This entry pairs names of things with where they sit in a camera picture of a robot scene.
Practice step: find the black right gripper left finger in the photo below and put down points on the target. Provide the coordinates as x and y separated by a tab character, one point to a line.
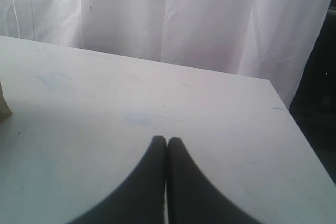
140	197

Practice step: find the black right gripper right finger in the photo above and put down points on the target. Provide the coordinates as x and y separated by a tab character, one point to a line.
191	197

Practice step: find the large brown paper bag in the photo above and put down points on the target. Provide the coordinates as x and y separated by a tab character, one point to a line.
5	111

